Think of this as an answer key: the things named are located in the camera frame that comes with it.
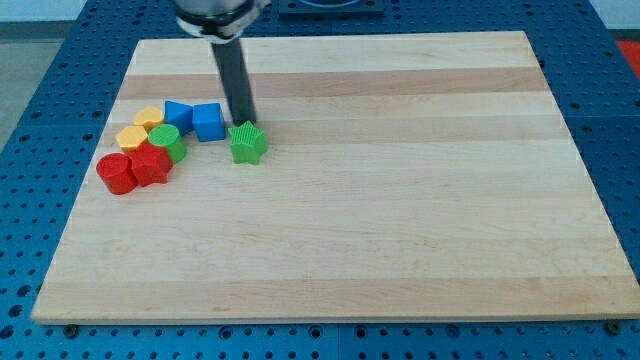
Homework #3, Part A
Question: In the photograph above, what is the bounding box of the blue cube block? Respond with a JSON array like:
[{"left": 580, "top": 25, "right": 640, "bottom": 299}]
[{"left": 192, "top": 103, "right": 226, "bottom": 142}]

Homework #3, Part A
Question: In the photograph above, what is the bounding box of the black bolt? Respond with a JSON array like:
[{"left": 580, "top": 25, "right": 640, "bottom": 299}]
[
  {"left": 63, "top": 324, "right": 79, "bottom": 339},
  {"left": 605, "top": 321, "right": 622, "bottom": 335}
]

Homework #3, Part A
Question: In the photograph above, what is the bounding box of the blue triangular block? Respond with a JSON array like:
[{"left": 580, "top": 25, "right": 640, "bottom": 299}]
[{"left": 164, "top": 100, "right": 194, "bottom": 136}]

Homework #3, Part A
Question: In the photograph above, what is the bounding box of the green cylinder block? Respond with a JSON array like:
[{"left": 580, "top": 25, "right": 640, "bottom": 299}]
[{"left": 148, "top": 124, "right": 187, "bottom": 163}]

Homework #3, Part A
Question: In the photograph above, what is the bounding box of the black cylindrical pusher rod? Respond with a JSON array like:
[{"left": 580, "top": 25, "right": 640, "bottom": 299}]
[{"left": 211, "top": 38, "right": 257, "bottom": 126}]

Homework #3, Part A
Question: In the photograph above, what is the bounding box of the yellow hexagon block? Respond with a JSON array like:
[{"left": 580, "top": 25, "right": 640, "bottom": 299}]
[{"left": 115, "top": 125, "right": 148, "bottom": 153}]

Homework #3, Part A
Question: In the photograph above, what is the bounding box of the red star block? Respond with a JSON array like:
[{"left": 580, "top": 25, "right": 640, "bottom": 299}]
[{"left": 126, "top": 142, "right": 173, "bottom": 187}]

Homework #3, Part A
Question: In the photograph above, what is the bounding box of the black bolt front right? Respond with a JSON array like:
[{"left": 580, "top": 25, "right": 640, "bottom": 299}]
[{"left": 605, "top": 321, "right": 622, "bottom": 335}]

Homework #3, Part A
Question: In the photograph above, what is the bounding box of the green star block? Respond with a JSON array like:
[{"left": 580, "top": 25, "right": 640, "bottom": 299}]
[{"left": 229, "top": 121, "right": 268, "bottom": 165}]

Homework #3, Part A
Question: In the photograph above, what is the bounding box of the yellow heart block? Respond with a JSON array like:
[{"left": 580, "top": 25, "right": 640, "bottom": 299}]
[{"left": 133, "top": 106, "right": 165, "bottom": 133}]

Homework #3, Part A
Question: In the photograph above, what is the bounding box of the black bolt front left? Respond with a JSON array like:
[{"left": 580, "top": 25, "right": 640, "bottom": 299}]
[{"left": 63, "top": 324, "right": 79, "bottom": 339}]

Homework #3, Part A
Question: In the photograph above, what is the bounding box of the light wooden board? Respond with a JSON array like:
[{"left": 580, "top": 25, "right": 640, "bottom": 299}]
[{"left": 32, "top": 31, "right": 639, "bottom": 325}]

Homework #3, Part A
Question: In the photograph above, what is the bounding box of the red cylinder block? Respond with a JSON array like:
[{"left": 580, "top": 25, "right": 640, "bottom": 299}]
[{"left": 96, "top": 153, "right": 138, "bottom": 195}]

